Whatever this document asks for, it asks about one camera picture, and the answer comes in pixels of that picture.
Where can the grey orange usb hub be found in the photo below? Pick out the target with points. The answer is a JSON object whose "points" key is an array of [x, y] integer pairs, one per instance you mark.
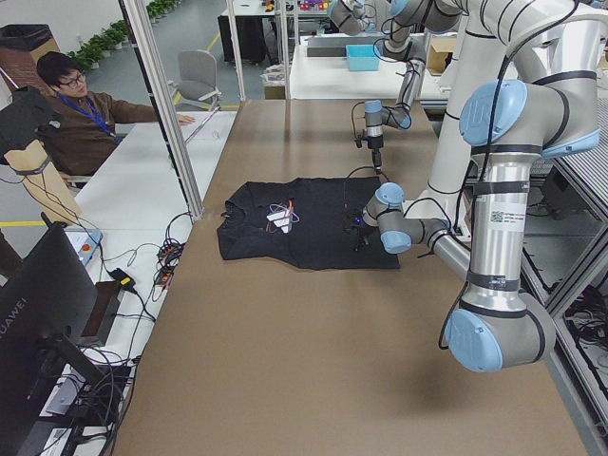
{"points": [[168, 258]]}

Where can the black graphic t-shirt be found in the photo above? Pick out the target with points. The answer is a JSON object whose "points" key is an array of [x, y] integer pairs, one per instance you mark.
{"points": [[301, 223]]}

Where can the blue plastic bin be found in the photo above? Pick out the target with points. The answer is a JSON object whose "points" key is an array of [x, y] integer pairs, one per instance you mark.
{"points": [[362, 58]]}

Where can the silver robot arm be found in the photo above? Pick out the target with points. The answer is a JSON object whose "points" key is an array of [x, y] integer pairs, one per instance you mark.
{"points": [[408, 71], [525, 89]]}

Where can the teach pendant with red button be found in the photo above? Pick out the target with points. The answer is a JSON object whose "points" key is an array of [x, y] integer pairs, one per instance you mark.
{"points": [[85, 241]]}

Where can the black huawei monitor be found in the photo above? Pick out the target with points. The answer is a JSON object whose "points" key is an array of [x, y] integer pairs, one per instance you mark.
{"points": [[44, 310]]}

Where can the grey office chair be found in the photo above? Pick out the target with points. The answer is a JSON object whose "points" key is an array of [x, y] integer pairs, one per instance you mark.
{"points": [[198, 78]]}

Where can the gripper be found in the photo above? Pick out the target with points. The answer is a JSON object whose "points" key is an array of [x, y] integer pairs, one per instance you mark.
{"points": [[374, 142], [359, 231]]}

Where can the cardboard camera stand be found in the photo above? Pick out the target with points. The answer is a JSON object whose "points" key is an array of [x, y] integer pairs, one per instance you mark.
{"points": [[20, 146]]}

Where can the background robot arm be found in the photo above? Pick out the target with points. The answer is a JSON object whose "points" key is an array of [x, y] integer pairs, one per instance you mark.
{"points": [[353, 17]]}

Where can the aluminium cage frame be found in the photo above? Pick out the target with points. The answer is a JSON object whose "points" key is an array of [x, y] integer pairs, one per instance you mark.
{"points": [[141, 37]]}

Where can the seated man brown jacket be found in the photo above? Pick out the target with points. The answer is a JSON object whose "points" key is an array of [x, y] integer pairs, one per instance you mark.
{"points": [[85, 135]]}

